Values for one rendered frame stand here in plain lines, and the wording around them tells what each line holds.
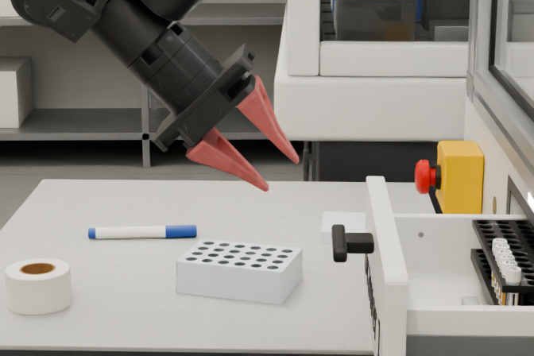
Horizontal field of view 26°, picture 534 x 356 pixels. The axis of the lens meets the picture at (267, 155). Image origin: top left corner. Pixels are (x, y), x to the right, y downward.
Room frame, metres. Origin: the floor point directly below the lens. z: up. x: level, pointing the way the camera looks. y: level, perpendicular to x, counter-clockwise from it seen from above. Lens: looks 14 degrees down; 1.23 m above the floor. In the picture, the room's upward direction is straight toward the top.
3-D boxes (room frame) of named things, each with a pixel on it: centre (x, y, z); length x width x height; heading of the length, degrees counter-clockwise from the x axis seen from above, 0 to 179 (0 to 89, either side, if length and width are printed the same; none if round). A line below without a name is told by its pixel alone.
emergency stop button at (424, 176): (1.29, -0.19, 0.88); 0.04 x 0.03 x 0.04; 178
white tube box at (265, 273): (1.24, 0.03, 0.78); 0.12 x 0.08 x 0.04; 73
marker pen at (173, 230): (1.41, 0.16, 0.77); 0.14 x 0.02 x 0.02; 94
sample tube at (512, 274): (0.88, -0.20, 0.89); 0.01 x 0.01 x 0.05
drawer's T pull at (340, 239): (0.96, -0.08, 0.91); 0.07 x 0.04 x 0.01; 178
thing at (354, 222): (1.43, -0.13, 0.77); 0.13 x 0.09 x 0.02; 84
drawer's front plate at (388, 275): (0.96, -0.10, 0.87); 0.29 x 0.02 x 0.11; 178
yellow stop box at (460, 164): (1.29, -0.22, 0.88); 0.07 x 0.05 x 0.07; 178
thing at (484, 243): (0.96, -0.20, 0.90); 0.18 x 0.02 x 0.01; 178
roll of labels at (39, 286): (1.19, 0.25, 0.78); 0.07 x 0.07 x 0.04
